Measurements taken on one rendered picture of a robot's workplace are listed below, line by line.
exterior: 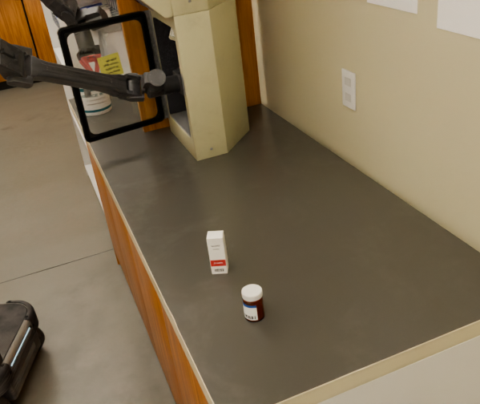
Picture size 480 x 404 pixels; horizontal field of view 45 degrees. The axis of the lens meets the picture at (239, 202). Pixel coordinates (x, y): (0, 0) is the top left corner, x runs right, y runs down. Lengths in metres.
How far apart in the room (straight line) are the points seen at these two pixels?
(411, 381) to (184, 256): 0.61
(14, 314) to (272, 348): 1.69
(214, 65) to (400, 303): 0.97
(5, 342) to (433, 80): 1.88
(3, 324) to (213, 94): 1.36
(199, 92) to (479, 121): 0.88
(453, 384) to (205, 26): 1.19
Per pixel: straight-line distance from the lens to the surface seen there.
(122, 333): 2.76
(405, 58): 1.53
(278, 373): 1.12
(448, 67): 1.41
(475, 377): 1.36
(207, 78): 1.86
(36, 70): 1.78
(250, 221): 1.55
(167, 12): 1.78
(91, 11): 2.09
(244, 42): 2.29
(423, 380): 1.25
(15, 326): 2.61
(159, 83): 1.86
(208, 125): 1.91
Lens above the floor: 1.74
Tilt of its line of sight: 29 degrees down
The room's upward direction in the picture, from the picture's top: 7 degrees counter-clockwise
